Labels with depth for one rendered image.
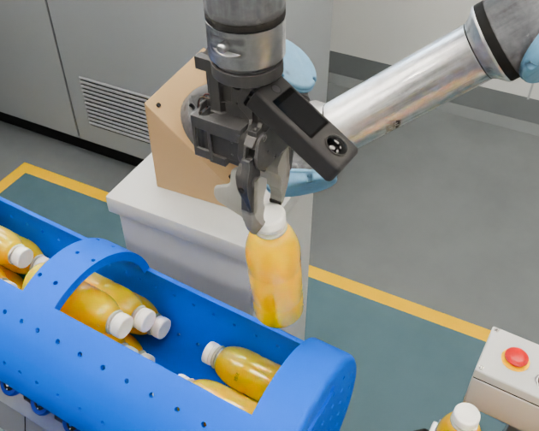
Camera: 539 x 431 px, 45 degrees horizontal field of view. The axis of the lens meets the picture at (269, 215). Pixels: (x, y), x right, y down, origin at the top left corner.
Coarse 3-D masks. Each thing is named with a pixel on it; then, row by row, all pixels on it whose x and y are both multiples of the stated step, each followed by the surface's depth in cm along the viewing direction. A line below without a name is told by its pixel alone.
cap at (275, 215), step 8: (272, 208) 76; (280, 208) 76; (264, 216) 75; (272, 216) 75; (280, 216) 75; (264, 224) 74; (272, 224) 74; (280, 224) 74; (264, 232) 75; (272, 232) 75
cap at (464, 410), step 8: (456, 408) 97; (464, 408) 97; (472, 408) 97; (456, 416) 96; (464, 416) 96; (472, 416) 96; (480, 416) 96; (456, 424) 96; (464, 424) 95; (472, 424) 95
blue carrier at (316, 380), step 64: (64, 256) 100; (128, 256) 107; (0, 320) 97; (64, 320) 93; (192, 320) 115; (256, 320) 106; (64, 384) 92; (128, 384) 88; (192, 384) 85; (320, 384) 84
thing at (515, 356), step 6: (510, 348) 102; (516, 348) 102; (510, 354) 102; (516, 354) 102; (522, 354) 102; (510, 360) 101; (516, 360) 101; (522, 360) 101; (528, 360) 101; (516, 366) 100; (522, 366) 100
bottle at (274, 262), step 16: (288, 224) 78; (256, 240) 77; (272, 240) 76; (288, 240) 77; (256, 256) 77; (272, 256) 76; (288, 256) 77; (256, 272) 79; (272, 272) 78; (288, 272) 79; (256, 288) 82; (272, 288) 80; (288, 288) 81; (256, 304) 85; (272, 304) 83; (288, 304) 83; (272, 320) 85; (288, 320) 86
